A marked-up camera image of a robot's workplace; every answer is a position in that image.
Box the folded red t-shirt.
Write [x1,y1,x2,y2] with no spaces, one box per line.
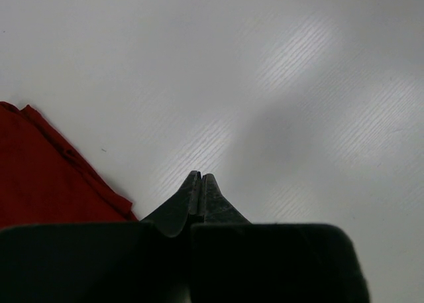
[1,102,136,228]

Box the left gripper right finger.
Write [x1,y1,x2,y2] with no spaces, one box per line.
[190,174,370,302]

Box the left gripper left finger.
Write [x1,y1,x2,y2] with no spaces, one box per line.
[1,171,201,302]

